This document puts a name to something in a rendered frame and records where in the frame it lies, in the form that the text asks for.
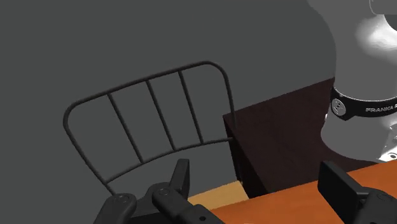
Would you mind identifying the dark brown robot stand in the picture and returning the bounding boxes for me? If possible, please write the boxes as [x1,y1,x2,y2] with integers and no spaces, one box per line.
[222,76,378,199]

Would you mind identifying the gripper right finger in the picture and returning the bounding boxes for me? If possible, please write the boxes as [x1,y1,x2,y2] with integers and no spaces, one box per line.
[317,160,397,224]

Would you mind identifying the dark metal chair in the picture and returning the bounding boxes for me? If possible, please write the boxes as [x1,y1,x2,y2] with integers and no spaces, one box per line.
[62,60,249,206]

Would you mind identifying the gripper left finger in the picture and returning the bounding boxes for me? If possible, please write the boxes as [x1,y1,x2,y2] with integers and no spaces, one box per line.
[94,158,225,224]

